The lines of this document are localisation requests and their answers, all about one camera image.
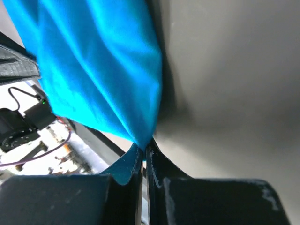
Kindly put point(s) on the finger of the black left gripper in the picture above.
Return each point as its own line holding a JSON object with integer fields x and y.
{"x": 16, "y": 64}

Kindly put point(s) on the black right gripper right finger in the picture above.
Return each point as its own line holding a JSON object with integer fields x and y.
{"x": 175, "y": 198}

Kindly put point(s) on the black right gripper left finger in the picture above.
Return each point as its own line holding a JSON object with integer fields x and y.
{"x": 112, "y": 197}

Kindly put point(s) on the blue t shirt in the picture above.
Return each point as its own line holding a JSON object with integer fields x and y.
{"x": 100, "y": 61}

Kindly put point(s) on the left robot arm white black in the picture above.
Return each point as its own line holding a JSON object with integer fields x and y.
{"x": 17, "y": 129}

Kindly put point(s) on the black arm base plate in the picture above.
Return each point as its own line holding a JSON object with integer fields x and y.
{"x": 99, "y": 149}

